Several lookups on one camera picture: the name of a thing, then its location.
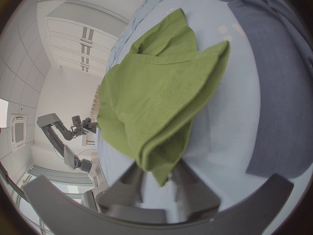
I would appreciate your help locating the round woven basket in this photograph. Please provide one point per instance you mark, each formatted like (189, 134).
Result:
(97, 106)

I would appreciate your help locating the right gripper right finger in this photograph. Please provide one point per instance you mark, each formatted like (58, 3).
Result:
(195, 199)

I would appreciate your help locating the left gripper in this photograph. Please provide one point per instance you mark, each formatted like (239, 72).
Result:
(86, 126)

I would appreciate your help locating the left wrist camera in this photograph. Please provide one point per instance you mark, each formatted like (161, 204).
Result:
(76, 120)

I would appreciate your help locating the pale blue quilt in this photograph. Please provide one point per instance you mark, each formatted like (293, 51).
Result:
(137, 13)

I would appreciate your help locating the ceiling air conditioner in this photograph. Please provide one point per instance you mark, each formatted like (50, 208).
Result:
(19, 131)

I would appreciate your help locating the green shorts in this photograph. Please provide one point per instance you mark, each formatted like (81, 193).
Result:
(159, 94)

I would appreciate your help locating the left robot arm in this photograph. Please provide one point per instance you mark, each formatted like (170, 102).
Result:
(72, 158)

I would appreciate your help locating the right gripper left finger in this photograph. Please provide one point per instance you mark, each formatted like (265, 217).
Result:
(122, 192)

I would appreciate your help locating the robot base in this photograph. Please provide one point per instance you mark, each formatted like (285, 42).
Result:
(89, 199)

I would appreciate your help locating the white wardrobe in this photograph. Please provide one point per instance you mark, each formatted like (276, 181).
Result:
(68, 45)

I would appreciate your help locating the dark blue T-shirt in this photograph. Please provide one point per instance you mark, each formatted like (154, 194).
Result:
(276, 94)

